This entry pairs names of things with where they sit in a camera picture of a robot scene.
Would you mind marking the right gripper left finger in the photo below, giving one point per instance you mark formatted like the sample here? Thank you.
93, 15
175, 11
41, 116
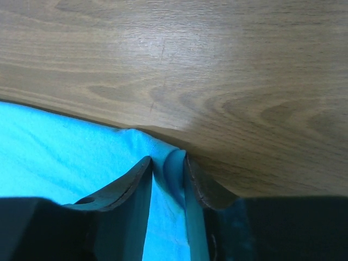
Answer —
109, 224

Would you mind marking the turquoise t shirt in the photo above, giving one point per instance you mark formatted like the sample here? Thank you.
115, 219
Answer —
65, 159

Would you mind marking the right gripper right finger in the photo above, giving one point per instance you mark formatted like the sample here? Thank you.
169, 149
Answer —
224, 226

